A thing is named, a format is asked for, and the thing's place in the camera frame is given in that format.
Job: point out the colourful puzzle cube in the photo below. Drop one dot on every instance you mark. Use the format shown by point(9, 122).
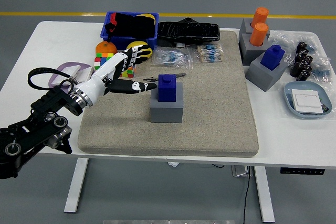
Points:
point(102, 58)
point(128, 73)

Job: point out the orange cylinder seal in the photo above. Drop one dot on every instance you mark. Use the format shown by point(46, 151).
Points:
point(260, 15)
point(258, 35)

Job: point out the yellow lemon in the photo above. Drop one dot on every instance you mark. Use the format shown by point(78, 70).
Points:
point(135, 43)

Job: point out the black wrapped long object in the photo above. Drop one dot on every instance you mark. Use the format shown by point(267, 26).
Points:
point(189, 32)

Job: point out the white box under table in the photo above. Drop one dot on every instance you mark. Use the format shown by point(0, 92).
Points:
point(239, 171)

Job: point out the small green circuit board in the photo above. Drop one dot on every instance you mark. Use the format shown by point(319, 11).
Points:
point(325, 108)

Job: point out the yellow item in bin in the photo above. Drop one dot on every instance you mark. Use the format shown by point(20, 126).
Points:
point(148, 15)

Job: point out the blue square seal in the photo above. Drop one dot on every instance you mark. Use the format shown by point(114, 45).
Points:
point(273, 57)
point(168, 90)

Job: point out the clear bag of blue parts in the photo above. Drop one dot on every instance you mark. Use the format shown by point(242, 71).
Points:
point(286, 40)

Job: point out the grey seal holder block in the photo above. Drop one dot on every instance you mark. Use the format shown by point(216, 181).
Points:
point(166, 112)
point(248, 53)
point(245, 28)
point(262, 77)

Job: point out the black pen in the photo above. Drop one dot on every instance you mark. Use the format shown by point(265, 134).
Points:
point(181, 75)

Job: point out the orange fruit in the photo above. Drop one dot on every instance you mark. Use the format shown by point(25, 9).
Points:
point(105, 48)

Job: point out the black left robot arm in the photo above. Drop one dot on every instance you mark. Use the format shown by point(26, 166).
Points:
point(39, 127)

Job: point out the grey-brown mat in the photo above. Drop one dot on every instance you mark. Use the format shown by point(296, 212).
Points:
point(210, 119)

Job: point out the purple tray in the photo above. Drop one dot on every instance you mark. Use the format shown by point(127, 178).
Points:
point(65, 64)

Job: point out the white switch panel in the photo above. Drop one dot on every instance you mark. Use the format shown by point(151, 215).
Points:
point(67, 73)
point(85, 74)
point(305, 100)

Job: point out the clear bag of resistors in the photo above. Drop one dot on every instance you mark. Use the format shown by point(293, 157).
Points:
point(170, 57)
point(210, 52)

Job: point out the red item in bin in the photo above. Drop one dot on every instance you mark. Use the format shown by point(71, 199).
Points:
point(112, 17)

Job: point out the black capacitors bundle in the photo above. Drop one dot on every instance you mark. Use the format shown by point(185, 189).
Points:
point(302, 64)

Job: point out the black table control panel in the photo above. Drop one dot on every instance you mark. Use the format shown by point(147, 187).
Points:
point(302, 171)

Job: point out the black cloth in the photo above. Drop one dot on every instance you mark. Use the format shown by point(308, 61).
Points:
point(131, 26)

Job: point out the white table leg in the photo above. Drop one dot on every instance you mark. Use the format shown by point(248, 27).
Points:
point(76, 182)
point(262, 195)

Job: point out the blue plastic bin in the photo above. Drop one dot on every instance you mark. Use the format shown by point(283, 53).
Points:
point(123, 41)

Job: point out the blue-grey tray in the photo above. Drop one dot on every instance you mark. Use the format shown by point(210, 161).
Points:
point(288, 95)

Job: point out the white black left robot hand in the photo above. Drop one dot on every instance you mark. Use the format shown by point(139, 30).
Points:
point(105, 74)

